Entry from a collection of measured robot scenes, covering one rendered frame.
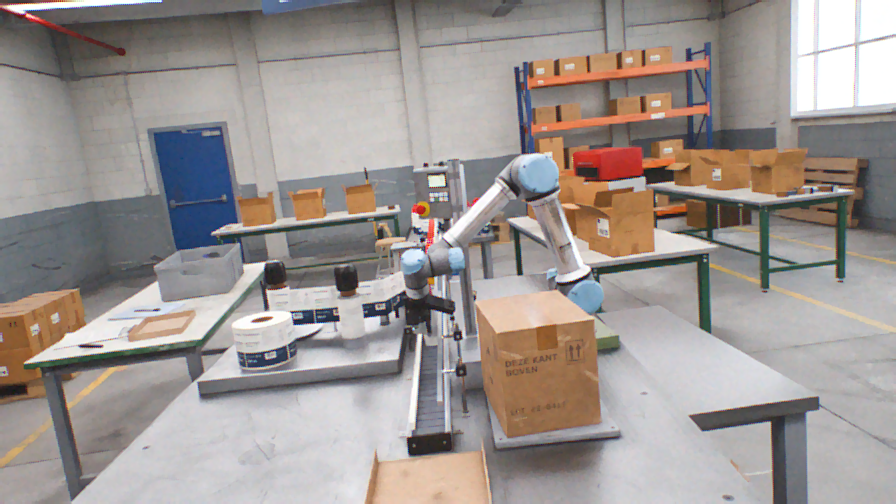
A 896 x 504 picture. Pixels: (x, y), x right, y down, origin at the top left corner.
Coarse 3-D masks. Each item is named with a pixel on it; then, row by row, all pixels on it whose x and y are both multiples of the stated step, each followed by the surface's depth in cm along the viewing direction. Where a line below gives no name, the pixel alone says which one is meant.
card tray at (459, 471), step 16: (384, 464) 147; (400, 464) 146; (416, 464) 145; (432, 464) 144; (448, 464) 144; (464, 464) 143; (480, 464) 142; (368, 480) 134; (384, 480) 140; (400, 480) 139; (416, 480) 138; (432, 480) 138; (448, 480) 137; (464, 480) 136; (480, 480) 136; (368, 496) 131; (384, 496) 134; (400, 496) 133; (416, 496) 132; (432, 496) 132; (448, 496) 131; (464, 496) 130; (480, 496) 130
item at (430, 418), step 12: (432, 348) 210; (432, 360) 199; (420, 372) 189; (432, 372) 188; (420, 384) 180; (432, 384) 179; (420, 396) 172; (432, 396) 171; (444, 396) 170; (420, 408) 164; (432, 408) 163; (444, 408) 162; (420, 420) 157; (432, 420) 156; (444, 420) 156; (420, 432) 151; (432, 432) 150; (444, 432) 150
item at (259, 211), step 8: (272, 192) 758; (240, 200) 728; (248, 200) 730; (256, 200) 732; (264, 200) 733; (272, 200) 759; (240, 208) 737; (248, 208) 737; (256, 208) 738; (264, 208) 738; (272, 208) 754; (248, 216) 739; (256, 216) 740; (264, 216) 740; (272, 216) 749; (248, 224) 741; (256, 224) 741; (264, 224) 742
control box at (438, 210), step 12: (420, 168) 234; (432, 168) 227; (444, 168) 224; (420, 180) 230; (420, 192) 231; (420, 204) 232; (432, 204) 229; (444, 204) 226; (420, 216) 234; (432, 216) 230; (444, 216) 227
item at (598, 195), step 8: (584, 184) 435; (592, 184) 436; (600, 184) 436; (576, 192) 434; (584, 192) 434; (592, 192) 435; (600, 192) 392; (608, 192) 393; (616, 192) 395; (624, 192) 396; (576, 200) 433; (584, 200) 434; (592, 200) 434; (600, 200) 397; (608, 200) 398; (576, 208) 400; (600, 208) 400; (576, 216) 432; (584, 216) 417; (576, 224) 434; (584, 224) 419; (584, 232) 421; (584, 240) 423
